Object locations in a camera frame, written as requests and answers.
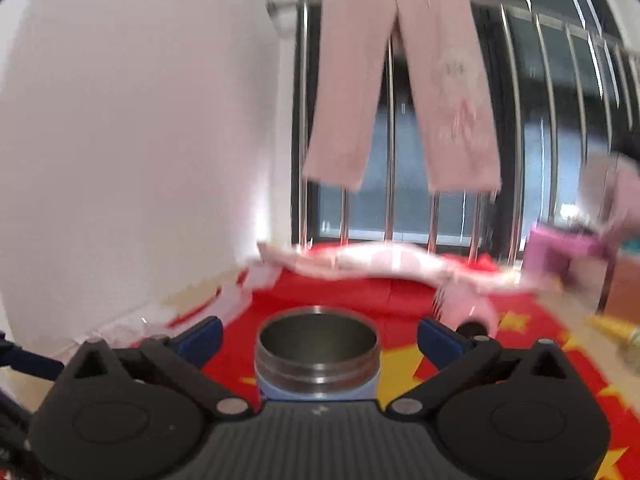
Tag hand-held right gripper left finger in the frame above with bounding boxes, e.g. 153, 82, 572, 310
62, 316, 253, 419

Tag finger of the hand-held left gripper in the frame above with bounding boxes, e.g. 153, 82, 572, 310
0, 331, 67, 372

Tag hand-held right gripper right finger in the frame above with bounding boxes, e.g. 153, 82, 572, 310
387, 317, 581, 422

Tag steel cup with blue body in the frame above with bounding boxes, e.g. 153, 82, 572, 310
254, 306, 381, 402

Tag clear plastic wrap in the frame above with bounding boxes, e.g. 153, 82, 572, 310
92, 266, 281, 343

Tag pink round toy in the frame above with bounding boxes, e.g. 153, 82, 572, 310
440, 287, 501, 337

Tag red blanket with yellow stars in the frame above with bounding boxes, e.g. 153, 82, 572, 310
172, 242, 640, 480

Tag white and pink cloth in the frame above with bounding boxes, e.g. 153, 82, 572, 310
256, 241, 543, 295

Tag pink box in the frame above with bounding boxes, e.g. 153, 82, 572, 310
522, 224, 608, 286

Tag yellow packet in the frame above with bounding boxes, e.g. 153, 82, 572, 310
585, 314, 640, 353

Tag pink pants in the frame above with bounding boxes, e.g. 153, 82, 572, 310
302, 0, 502, 193

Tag metal window railing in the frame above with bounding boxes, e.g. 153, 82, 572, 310
266, 0, 640, 267

